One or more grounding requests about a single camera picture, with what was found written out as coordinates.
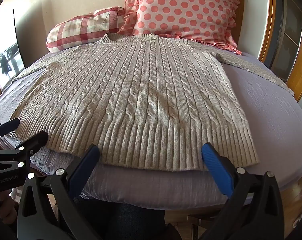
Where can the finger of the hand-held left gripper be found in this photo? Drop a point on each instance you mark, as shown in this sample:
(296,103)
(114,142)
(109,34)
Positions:
(6,128)
(34,141)

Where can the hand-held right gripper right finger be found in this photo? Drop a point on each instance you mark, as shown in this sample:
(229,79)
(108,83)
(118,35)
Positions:
(217,171)

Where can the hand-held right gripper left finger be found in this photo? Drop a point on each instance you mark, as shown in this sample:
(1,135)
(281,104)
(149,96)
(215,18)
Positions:
(83,171)

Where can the person's left hand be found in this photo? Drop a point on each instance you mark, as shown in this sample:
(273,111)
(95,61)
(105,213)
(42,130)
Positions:
(4,207)

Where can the lavender bedspread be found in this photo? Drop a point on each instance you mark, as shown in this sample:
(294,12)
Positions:
(260,120)

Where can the person's leg in jeans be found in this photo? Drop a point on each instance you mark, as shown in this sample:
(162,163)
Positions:
(131,221)

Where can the red plaid pillow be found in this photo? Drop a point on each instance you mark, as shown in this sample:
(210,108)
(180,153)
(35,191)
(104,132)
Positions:
(86,28)

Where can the glass door cabinet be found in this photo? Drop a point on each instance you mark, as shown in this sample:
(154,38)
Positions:
(289,32)

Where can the pink polka dot pillow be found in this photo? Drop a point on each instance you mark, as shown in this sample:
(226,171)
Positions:
(185,12)

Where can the wall poster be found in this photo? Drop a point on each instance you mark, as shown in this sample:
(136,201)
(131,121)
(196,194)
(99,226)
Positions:
(8,60)

